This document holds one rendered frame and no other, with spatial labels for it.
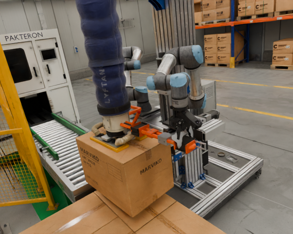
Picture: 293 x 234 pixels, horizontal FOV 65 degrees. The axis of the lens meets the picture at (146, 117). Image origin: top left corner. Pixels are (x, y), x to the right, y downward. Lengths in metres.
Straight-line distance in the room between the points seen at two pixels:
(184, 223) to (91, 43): 1.28
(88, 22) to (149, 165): 0.92
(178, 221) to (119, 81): 1.01
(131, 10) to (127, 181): 11.96
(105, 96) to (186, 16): 0.98
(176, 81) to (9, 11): 10.02
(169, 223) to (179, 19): 1.51
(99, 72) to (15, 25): 9.44
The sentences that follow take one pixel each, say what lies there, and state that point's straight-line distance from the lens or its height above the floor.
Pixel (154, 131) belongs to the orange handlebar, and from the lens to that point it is 1.34.
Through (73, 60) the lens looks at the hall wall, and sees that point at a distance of 11.33.
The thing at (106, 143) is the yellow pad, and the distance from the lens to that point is 1.58.
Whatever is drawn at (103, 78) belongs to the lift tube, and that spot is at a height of 1.53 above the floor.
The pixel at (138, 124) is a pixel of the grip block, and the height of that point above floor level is 1.22.
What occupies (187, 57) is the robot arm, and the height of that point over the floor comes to 1.57.
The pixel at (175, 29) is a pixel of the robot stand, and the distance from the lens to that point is 1.96.
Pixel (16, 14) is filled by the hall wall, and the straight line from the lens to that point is 10.85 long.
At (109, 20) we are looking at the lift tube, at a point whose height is 1.84.
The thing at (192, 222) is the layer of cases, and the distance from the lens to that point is 1.71.
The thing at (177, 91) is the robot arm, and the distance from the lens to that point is 1.08.
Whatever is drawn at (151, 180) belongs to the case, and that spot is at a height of 0.85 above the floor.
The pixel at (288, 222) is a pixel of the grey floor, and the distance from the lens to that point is 2.61.
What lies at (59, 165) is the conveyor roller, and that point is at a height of 0.53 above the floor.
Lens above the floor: 1.77
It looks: 21 degrees down
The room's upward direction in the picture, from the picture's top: 8 degrees counter-clockwise
